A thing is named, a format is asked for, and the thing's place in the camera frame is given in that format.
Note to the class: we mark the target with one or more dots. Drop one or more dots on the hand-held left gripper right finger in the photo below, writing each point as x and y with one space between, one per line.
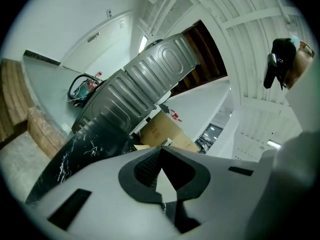
225 184

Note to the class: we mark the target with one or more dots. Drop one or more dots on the black head-worn camera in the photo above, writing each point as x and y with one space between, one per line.
280 59

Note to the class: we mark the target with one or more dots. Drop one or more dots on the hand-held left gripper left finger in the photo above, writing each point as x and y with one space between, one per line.
105 209

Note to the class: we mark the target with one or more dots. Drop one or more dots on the dark wooden staircase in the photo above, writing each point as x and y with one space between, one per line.
207 59

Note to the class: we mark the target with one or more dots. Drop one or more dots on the large cardboard box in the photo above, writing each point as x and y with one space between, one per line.
162 131

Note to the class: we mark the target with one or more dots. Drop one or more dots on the rectangular ceiling light panel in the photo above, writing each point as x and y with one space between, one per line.
273 144

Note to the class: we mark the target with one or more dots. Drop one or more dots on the pale wooden strip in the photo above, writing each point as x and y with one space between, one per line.
142 147

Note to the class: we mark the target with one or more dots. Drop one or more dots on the white door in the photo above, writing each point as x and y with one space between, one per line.
105 49

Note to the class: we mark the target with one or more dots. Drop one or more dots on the black marble vanity counter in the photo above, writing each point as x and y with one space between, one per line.
82 144

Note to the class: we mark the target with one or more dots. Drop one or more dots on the person's head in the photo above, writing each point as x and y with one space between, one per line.
300 64

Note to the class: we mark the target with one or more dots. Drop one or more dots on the red plastic bag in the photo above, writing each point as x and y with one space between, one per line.
175 115

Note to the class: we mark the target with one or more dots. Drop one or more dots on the person's white shirt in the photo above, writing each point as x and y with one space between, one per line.
295 171

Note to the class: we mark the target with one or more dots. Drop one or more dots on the grey ribbed metal panel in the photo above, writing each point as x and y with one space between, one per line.
117 101

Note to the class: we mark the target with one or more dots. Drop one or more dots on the white tube ceiling light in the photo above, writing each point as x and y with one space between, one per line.
143 43

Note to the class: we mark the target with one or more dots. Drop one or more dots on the white wall switch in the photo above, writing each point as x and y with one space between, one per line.
109 13

